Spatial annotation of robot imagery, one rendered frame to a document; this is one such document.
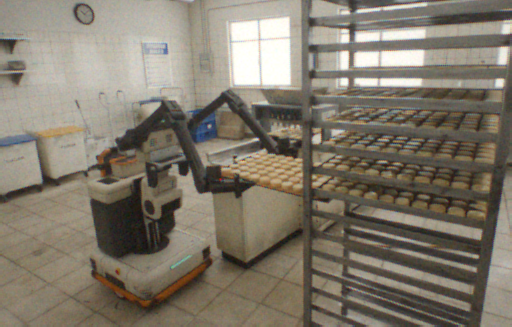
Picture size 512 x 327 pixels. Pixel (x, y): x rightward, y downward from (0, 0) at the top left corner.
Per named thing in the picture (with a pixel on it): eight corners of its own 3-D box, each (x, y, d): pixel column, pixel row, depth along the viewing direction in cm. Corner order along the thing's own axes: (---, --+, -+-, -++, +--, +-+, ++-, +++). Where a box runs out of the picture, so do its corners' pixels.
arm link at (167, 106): (180, 95, 170) (163, 94, 162) (188, 119, 168) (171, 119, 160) (140, 131, 198) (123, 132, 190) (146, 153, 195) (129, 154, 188)
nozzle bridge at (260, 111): (274, 133, 345) (273, 99, 337) (338, 142, 299) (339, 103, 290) (252, 139, 322) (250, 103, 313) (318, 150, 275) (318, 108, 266)
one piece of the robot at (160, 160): (142, 185, 213) (138, 152, 207) (176, 173, 235) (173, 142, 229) (159, 190, 204) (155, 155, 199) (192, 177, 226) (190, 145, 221)
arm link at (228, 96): (233, 83, 205) (224, 87, 197) (246, 103, 206) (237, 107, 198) (191, 118, 232) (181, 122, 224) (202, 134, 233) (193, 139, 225)
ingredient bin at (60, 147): (55, 188, 457) (44, 132, 437) (34, 180, 491) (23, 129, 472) (93, 176, 500) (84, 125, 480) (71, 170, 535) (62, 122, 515)
